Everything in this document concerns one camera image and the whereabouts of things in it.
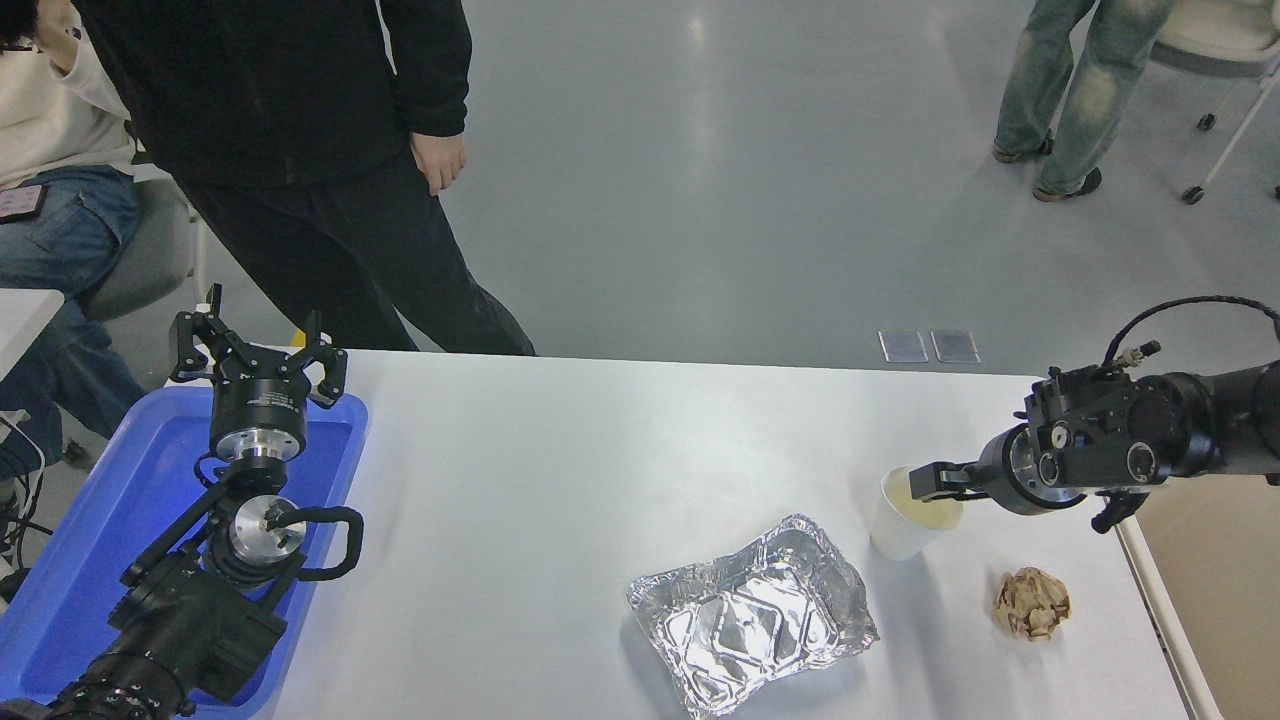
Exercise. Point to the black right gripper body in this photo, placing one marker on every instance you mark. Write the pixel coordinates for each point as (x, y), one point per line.
(998, 470)

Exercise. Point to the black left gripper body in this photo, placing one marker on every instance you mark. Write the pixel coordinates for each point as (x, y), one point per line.
(258, 400)

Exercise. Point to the white paper cup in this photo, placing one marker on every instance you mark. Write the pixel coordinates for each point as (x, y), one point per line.
(898, 535)

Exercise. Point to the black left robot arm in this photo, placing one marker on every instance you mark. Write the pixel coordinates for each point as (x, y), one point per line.
(180, 620)

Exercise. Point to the standing person's left hand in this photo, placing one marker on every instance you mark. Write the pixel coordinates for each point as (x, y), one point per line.
(440, 162)

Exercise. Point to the seated person's hand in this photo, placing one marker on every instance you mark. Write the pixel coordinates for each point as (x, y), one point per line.
(56, 32)

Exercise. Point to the grey office chair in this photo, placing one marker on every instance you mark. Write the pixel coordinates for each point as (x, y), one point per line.
(140, 260)

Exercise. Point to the clear floor plate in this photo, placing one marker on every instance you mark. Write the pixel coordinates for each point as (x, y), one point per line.
(955, 346)
(903, 346)

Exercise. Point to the crumpled tan paper ball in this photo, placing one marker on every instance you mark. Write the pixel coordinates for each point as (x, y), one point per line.
(1032, 605)

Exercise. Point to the seated person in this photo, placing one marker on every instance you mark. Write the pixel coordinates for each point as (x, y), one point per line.
(50, 250)

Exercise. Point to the small white side table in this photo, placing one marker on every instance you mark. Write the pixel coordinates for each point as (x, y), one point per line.
(22, 315)

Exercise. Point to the blue plastic tray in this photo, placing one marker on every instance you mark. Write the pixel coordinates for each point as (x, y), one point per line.
(110, 510)

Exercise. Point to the crumpled silver foil tray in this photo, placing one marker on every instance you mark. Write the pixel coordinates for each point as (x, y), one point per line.
(750, 620)

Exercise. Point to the phone with pink case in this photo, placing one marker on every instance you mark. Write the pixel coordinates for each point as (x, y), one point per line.
(18, 203)

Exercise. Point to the standing person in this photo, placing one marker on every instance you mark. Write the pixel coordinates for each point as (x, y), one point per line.
(280, 120)

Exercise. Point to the large pale bin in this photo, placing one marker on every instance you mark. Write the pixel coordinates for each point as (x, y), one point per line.
(1220, 600)

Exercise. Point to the walking person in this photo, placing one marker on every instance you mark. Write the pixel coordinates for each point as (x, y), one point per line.
(1085, 90)

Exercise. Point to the white wheeled chair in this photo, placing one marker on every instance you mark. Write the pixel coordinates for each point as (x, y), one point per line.
(1220, 35)

